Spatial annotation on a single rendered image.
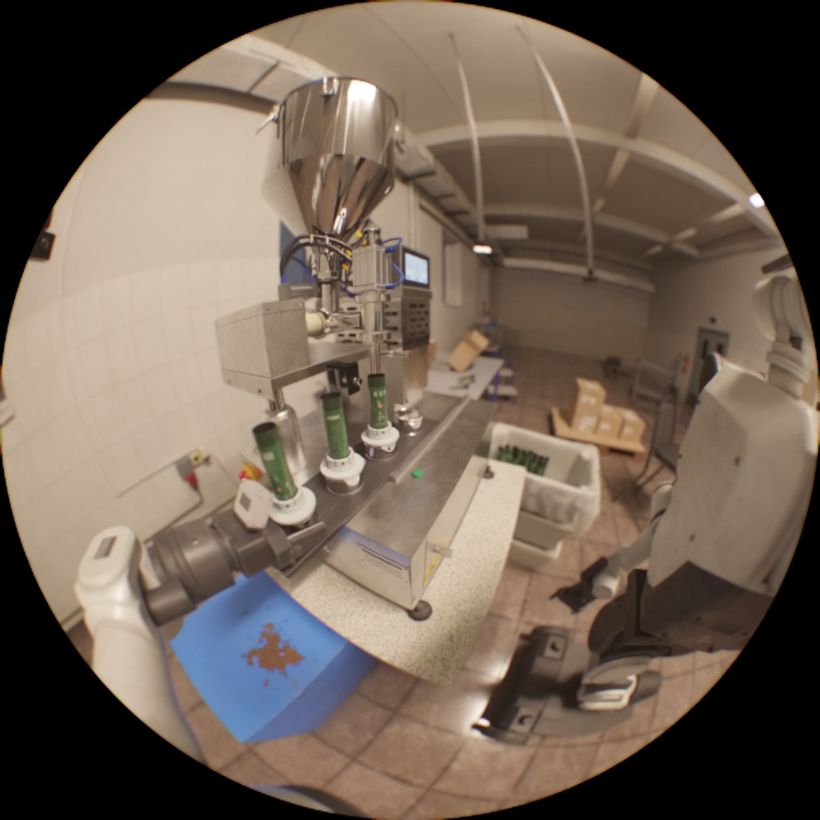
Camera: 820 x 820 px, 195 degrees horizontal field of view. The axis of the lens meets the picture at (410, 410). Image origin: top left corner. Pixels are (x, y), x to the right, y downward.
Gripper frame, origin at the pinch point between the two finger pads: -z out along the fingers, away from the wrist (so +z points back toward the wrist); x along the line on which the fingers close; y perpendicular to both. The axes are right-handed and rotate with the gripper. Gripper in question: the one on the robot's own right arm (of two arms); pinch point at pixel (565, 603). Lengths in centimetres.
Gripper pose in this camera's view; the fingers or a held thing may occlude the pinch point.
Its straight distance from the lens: 95.6
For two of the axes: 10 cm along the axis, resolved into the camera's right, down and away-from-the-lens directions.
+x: -6.3, -4.4, 6.4
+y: -7.7, 2.8, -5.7
